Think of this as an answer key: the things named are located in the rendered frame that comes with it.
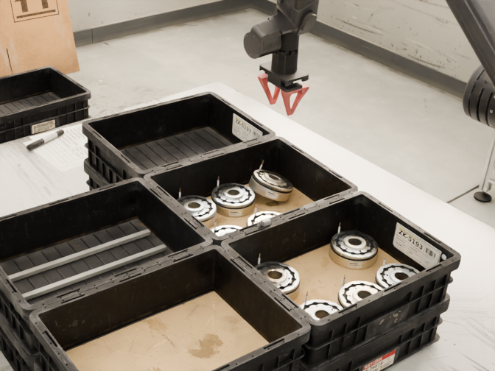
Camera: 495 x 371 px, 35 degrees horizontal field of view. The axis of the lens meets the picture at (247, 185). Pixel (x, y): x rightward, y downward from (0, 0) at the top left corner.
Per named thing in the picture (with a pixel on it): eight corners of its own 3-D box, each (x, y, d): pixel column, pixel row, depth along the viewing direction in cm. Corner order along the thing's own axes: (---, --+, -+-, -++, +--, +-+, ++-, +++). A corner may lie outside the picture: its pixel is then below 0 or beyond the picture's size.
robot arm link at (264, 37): (320, 13, 163) (294, -13, 167) (278, 25, 157) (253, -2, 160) (301, 57, 172) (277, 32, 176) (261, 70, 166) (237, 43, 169)
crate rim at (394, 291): (360, 197, 180) (362, 188, 179) (462, 266, 161) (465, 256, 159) (216, 252, 159) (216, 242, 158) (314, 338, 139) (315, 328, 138)
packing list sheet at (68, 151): (113, 112, 254) (113, 111, 254) (156, 140, 240) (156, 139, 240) (19, 140, 234) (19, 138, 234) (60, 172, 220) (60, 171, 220)
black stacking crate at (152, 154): (209, 129, 225) (211, 92, 219) (274, 175, 205) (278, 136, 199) (82, 163, 204) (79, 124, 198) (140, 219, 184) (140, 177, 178)
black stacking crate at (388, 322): (354, 232, 185) (362, 191, 179) (452, 302, 165) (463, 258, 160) (215, 289, 164) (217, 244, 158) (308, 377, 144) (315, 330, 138)
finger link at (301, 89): (284, 123, 175) (286, 84, 170) (264, 110, 180) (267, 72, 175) (308, 115, 179) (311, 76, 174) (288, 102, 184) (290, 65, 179)
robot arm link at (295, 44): (306, 20, 169) (287, 13, 172) (282, 28, 165) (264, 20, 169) (303, 51, 173) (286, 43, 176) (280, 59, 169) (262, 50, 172)
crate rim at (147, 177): (278, 143, 200) (279, 134, 199) (360, 197, 180) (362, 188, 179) (140, 184, 179) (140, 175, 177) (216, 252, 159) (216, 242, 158)
